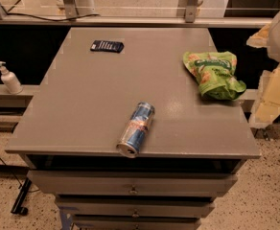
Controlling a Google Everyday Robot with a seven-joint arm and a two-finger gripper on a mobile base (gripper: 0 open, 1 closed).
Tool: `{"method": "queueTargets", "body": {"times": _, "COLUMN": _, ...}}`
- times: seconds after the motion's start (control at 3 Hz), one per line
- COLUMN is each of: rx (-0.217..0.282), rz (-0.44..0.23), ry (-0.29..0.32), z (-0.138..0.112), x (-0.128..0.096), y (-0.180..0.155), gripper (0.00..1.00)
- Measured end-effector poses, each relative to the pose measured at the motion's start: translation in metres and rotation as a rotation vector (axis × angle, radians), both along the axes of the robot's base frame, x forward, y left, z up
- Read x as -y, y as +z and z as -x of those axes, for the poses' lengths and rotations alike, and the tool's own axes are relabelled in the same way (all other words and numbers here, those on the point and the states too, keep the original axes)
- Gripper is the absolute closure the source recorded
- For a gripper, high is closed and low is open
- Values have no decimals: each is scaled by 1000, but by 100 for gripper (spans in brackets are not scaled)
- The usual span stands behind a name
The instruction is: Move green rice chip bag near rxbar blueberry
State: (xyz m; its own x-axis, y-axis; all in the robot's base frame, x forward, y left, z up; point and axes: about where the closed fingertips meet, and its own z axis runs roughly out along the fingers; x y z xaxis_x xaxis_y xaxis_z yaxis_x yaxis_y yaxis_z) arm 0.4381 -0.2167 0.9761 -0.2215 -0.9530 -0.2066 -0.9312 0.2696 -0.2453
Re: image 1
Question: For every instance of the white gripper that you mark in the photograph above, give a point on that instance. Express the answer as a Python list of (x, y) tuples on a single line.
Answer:
[(267, 106)]

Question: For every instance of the green rice chip bag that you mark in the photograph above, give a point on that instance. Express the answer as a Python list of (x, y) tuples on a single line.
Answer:
[(215, 74)]

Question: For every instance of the dark blue rxbar blueberry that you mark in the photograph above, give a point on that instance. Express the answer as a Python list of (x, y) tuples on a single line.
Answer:
[(107, 46)]

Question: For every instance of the grey metal drawer cabinet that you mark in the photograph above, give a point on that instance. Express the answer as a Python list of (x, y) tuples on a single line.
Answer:
[(69, 132)]

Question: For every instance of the blue silver energy drink can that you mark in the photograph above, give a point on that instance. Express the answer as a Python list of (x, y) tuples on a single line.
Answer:
[(136, 130)]

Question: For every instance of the grey metal window post right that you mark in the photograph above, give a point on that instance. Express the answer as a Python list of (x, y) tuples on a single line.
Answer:
[(187, 9)]

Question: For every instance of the white pump dispenser bottle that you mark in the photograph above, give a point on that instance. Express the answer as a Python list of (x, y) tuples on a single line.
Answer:
[(10, 79)]

